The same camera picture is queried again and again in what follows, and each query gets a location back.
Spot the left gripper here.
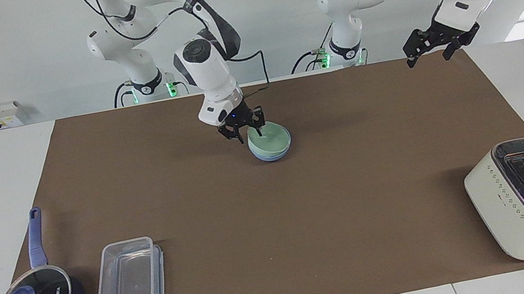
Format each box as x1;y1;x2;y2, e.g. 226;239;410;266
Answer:
399;15;486;70

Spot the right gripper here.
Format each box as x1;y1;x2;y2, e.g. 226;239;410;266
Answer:
212;94;270;148

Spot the green bowl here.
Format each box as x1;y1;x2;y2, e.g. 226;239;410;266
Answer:
245;117;294;160

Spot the blue bowl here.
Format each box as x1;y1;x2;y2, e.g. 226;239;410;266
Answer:
248;140;295;166

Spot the clear plastic container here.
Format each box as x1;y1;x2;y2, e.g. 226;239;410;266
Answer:
82;234;171;294

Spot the dark blue saucepan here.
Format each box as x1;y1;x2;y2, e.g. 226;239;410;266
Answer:
0;201;87;294

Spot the black cable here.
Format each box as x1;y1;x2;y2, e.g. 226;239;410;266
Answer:
169;0;273;110
109;80;137;109
286;37;336;76

